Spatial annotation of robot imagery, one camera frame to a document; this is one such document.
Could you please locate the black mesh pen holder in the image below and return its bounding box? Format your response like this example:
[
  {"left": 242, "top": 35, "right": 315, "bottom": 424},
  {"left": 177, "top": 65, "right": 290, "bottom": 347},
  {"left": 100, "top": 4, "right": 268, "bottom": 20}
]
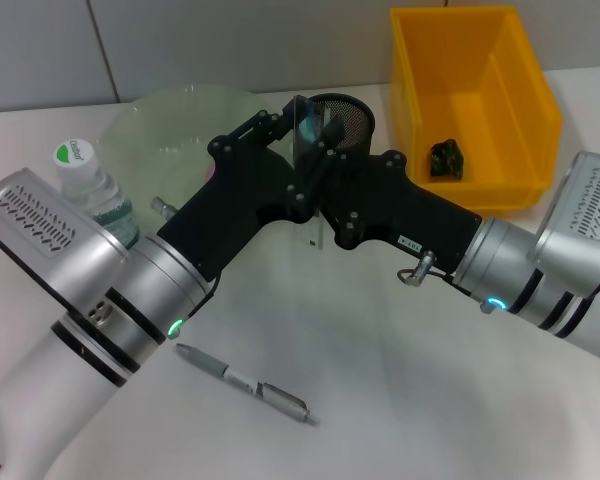
[{"left": 304, "top": 93, "right": 376, "bottom": 157}]

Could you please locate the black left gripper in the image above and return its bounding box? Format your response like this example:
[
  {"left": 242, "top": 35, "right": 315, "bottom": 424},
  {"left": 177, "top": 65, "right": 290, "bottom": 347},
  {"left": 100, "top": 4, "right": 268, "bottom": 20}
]
[{"left": 157, "top": 106, "right": 334, "bottom": 282}]

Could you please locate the green plastic wrapper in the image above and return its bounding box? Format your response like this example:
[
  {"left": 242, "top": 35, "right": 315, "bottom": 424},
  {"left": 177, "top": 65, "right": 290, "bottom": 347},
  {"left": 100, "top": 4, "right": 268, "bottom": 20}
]
[{"left": 427, "top": 139, "right": 467, "bottom": 181}]

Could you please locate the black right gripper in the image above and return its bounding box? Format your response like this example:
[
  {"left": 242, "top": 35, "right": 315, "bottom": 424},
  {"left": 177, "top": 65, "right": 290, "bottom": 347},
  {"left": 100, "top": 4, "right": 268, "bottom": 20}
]
[{"left": 318, "top": 117, "right": 484, "bottom": 275}]

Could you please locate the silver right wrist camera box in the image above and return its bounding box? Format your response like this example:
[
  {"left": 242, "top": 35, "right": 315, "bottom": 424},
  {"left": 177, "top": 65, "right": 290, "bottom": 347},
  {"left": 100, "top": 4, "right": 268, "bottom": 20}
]
[{"left": 527, "top": 149, "right": 600, "bottom": 297}]

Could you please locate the yellow plastic bin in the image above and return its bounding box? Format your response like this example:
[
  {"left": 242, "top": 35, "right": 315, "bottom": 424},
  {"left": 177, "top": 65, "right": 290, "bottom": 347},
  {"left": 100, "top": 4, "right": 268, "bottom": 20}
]
[{"left": 389, "top": 4, "right": 564, "bottom": 221}]

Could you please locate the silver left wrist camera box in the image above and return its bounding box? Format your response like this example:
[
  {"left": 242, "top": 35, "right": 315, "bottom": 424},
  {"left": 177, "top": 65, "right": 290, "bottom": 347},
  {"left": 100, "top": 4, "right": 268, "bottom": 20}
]
[{"left": 0, "top": 167, "right": 134, "bottom": 315}]

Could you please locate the grey white pen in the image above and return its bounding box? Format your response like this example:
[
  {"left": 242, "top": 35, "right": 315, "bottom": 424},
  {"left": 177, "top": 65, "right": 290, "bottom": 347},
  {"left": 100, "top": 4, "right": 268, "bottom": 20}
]
[{"left": 174, "top": 342, "right": 321, "bottom": 427}]

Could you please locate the left arm grey cable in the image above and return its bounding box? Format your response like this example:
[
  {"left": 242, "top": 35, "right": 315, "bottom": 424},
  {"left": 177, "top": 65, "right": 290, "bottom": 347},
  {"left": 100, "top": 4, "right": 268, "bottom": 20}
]
[{"left": 151, "top": 197, "right": 220, "bottom": 321}]

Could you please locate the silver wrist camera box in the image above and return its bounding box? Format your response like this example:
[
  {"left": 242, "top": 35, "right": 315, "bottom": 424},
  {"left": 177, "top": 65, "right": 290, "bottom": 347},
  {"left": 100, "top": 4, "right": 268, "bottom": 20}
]
[
  {"left": 527, "top": 149, "right": 600, "bottom": 297},
  {"left": 0, "top": 167, "right": 134, "bottom": 315}
]

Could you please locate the transparent plastic ruler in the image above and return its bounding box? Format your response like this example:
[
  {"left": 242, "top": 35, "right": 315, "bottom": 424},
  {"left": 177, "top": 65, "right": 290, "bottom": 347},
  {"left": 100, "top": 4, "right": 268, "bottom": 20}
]
[{"left": 290, "top": 94, "right": 327, "bottom": 250}]

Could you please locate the translucent green fruit plate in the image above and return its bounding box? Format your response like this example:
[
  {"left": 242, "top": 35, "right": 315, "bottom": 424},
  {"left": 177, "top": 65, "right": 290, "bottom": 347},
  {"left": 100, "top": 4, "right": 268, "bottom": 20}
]
[{"left": 98, "top": 83, "right": 294, "bottom": 239}]

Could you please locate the clear green-label water bottle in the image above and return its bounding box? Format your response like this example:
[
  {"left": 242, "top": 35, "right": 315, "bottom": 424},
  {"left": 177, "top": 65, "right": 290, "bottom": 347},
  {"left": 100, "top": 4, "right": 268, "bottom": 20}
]
[{"left": 53, "top": 138, "right": 141, "bottom": 250}]

